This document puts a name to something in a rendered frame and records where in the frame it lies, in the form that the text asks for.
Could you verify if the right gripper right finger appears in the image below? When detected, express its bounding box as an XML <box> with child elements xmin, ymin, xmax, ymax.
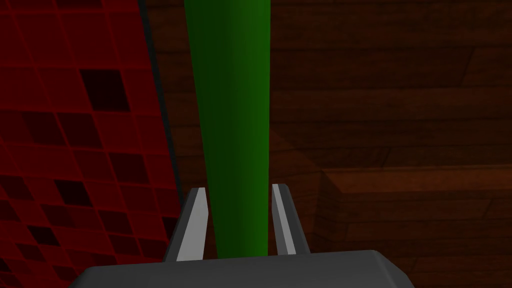
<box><xmin>271</xmin><ymin>183</ymin><xmax>311</xmax><ymax>257</ymax></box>

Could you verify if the green cylindrical bar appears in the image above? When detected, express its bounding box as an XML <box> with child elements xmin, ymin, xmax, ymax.
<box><xmin>183</xmin><ymin>0</ymin><xmax>272</xmax><ymax>259</ymax></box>

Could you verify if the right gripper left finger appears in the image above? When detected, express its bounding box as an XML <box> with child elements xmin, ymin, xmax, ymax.
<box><xmin>163</xmin><ymin>186</ymin><xmax>209</xmax><ymax>263</ymax></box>

